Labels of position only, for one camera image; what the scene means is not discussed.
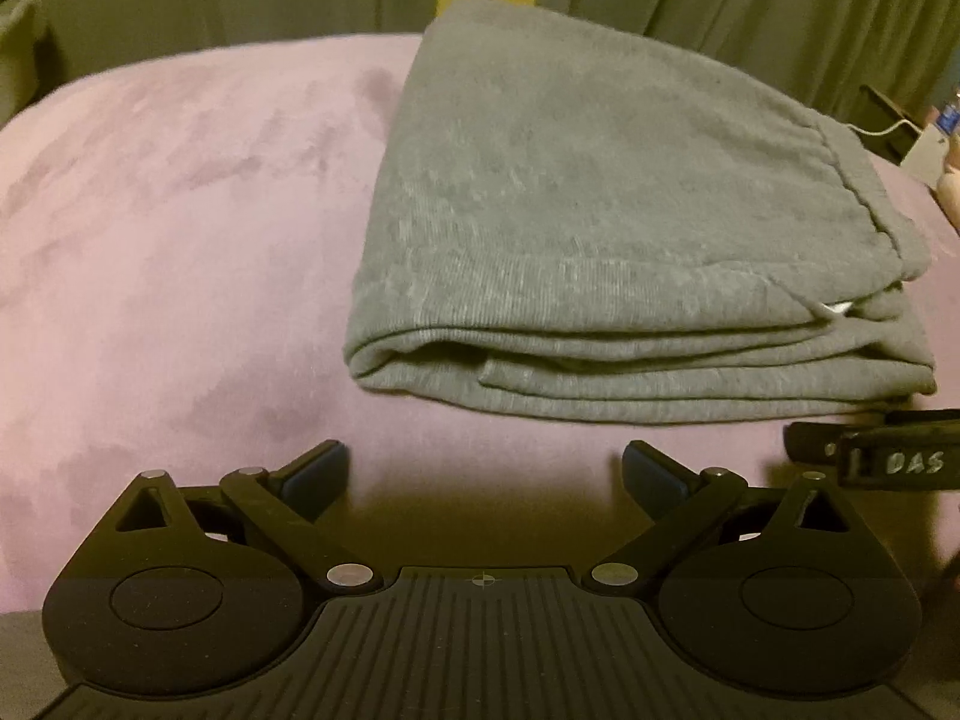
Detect pink plush toy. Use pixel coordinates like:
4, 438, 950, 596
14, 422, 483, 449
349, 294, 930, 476
935, 166, 960, 232

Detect pink plush bed blanket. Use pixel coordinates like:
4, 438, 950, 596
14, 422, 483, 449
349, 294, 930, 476
0, 31, 960, 616

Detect plastic bottle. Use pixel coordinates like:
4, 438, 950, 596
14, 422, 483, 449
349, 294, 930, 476
934, 86, 960, 137

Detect grey sweatpants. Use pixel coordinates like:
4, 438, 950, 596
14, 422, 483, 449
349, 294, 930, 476
345, 0, 935, 424

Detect white charger box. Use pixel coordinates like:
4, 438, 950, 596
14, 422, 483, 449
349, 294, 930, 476
900, 124, 950, 190

